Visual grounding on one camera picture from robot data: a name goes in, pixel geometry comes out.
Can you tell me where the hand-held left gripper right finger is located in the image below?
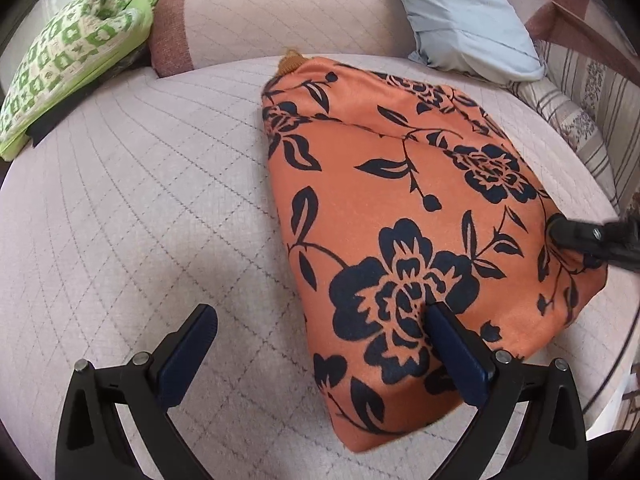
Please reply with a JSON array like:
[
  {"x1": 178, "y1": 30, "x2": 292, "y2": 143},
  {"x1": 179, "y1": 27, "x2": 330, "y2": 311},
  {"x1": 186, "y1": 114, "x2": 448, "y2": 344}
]
[{"x1": 426, "y1": 302, "x2": 592, "y2": 480}]

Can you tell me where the light grey pillow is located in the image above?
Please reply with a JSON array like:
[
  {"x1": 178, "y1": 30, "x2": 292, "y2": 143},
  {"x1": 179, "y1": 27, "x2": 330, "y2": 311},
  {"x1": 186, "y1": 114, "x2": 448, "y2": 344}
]
[{"x1": 372, "y1": 0, "x2": 546, "y2": 83}]

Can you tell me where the beige quilted sofa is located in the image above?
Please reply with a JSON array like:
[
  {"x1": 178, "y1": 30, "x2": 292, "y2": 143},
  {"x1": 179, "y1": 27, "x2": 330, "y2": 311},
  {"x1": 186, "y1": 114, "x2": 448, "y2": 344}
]
[{"x1": 0, "y1": 0, "x2": 632, "y2": 480}]

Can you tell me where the striped floral cushion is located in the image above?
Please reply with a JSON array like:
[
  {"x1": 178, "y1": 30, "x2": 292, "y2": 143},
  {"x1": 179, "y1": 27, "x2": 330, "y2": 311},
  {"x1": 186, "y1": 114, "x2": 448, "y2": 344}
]
[{"x1": 515, "y1": 0, "x2": 640, "y2": 211}]

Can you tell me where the green patterned pillow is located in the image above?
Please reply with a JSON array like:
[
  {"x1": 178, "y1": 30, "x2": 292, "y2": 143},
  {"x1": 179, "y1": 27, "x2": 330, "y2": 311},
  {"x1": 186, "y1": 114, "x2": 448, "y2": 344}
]
[{"x1": 0, "y1": 0, "x2": 181, "y2": 161}]

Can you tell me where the orange floral garment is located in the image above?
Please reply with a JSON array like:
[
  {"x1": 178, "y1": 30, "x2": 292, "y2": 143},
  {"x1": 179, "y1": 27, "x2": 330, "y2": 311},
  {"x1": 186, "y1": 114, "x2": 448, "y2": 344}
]
[{"x1": 260, "y1": 49, "x2": 609, "y2": 453}]

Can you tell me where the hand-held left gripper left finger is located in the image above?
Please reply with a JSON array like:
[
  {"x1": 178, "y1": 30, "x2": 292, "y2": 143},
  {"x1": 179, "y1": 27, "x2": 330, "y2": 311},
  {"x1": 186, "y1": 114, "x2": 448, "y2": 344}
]
[{"x1": 55, "y1": 304, "x2": 219, "y2": 480}]

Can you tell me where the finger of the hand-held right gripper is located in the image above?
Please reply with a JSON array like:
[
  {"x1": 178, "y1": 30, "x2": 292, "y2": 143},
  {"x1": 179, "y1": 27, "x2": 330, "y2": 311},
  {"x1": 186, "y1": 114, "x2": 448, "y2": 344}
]
[{"x1": 547, "y1": 212, "x2": 640, "y2": 274}]

